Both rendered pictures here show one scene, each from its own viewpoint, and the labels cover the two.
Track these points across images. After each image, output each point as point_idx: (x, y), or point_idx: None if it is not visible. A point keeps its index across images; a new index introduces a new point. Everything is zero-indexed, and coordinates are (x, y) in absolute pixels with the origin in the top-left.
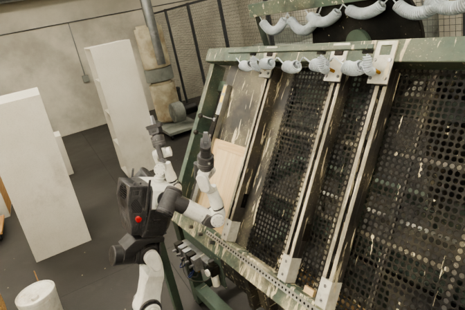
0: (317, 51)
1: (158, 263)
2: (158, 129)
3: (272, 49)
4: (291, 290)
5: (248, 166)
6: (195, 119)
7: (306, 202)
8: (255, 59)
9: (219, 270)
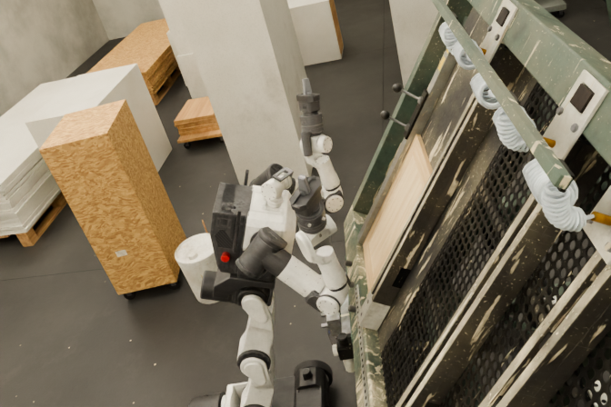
0: None
1: (261, 315)
2: (309, 106)
3: (460, 37)
4: None
5: (415, 227)
6: (407, 81)
7: (431, 371)
8: (453, 34)
9: (352, 353)
